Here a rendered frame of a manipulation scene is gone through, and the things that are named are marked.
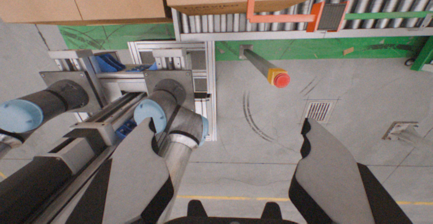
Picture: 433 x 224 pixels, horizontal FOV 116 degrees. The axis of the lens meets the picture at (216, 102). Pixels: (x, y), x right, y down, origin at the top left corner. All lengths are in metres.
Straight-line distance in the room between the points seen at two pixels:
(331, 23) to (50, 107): 1.08
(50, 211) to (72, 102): 0.46
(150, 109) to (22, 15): 1.43
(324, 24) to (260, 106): 1.45
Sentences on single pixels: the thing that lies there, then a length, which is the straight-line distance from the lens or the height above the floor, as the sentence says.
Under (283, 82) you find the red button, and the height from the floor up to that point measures 1.04.
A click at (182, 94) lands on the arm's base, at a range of 0.63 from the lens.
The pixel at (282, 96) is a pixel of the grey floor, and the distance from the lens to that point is 1.97.
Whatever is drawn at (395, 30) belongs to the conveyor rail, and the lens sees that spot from 1.53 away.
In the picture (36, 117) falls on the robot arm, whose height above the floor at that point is 1.24.
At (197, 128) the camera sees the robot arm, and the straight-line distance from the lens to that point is 0.50.
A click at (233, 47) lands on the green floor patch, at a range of 1.64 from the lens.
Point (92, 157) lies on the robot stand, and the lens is 0.67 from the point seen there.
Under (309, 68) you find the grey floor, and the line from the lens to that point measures 1.97.
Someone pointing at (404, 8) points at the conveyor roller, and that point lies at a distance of 1.60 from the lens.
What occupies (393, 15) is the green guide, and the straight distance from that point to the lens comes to 1.43.
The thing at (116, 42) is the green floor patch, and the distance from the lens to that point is 2.02.
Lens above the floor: 1.63
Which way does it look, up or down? 63 degrees down
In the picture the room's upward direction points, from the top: 176 degrees counter-clockwise
